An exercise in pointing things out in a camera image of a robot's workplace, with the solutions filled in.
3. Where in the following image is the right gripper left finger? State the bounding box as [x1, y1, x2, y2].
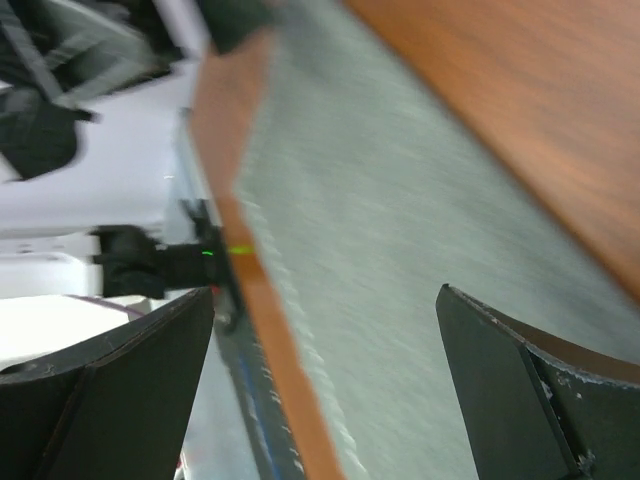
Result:
[1, 288, 214, 480]

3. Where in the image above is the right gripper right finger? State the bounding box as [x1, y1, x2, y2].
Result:
[436, 285, 639, 480]

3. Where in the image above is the grey cloth napkin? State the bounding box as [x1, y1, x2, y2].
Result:
[235, 1, 639, 479]

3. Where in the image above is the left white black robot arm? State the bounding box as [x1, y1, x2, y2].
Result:
[1, 1, 218, 299]

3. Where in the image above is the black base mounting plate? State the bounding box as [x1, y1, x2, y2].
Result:
[182, 199, 306, 480]

